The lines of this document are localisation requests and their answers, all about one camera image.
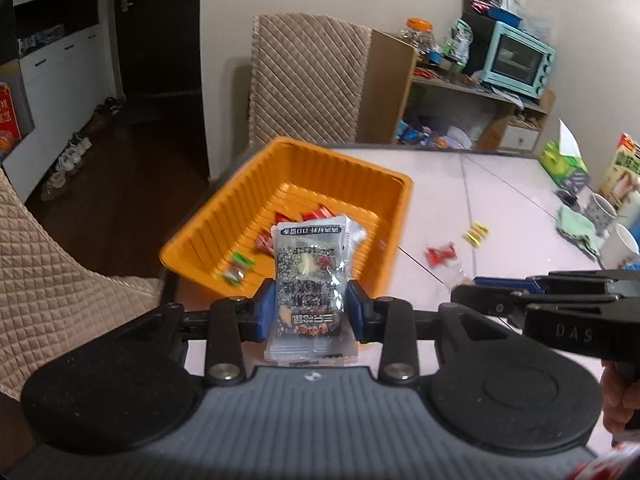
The quilted beige chair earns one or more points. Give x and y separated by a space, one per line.
310 75
55 280

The wooden shelf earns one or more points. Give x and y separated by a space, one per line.
385 95

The grey snack packet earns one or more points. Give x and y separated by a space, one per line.
310 270

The small white drawer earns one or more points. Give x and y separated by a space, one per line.
520 137

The white cabinet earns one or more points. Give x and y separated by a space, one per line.
55 90

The orange plastic tray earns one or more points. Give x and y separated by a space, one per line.
320 170

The green tissue box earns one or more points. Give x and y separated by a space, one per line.
565 165

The green cloth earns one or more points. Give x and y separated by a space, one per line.
575 227

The patterned grey mug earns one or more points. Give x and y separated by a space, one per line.
597 215

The yellow snack packet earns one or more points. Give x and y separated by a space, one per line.
477 232

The orange lid candy jar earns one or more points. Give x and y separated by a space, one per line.
416 37

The green wrapped candy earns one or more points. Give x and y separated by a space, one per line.
237 266

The row of shoes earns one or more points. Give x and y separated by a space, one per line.
70 155

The red box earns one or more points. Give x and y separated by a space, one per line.
9 112

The yellow snack box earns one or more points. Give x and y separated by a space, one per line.
625 175

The light blue toaster oven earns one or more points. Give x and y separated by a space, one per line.
520 60

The small red candy packet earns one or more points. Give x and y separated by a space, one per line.
442 254

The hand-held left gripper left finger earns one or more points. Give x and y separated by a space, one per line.
265 310

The white mug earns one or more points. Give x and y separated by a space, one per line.
620 250

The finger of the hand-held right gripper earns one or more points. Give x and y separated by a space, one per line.
510 284
490 302

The dark door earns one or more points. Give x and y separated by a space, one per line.
155 25

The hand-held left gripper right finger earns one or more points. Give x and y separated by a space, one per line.
356 310

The person's right hand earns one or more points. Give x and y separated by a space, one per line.
620 390

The small black round object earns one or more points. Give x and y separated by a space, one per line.
569 197

